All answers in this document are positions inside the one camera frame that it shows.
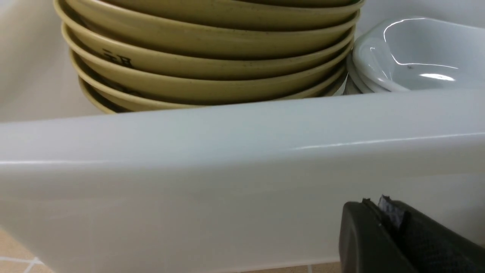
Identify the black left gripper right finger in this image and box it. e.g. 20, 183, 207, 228
383, 199, 485, 273

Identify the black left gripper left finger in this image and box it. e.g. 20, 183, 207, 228
338, 201, 417, 273

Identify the white dish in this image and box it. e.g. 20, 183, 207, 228
353, 17, 485, 92

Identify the yellow noodle bowl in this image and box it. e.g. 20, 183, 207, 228
69, 0, 365, 31

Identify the large white plastic tub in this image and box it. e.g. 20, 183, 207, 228
1, 0, 484, 273

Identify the stack of white dishes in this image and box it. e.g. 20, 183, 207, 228
345, 54, 388, 94

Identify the stack of yellow bowls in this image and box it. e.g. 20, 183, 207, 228
58, 11, 355, 113

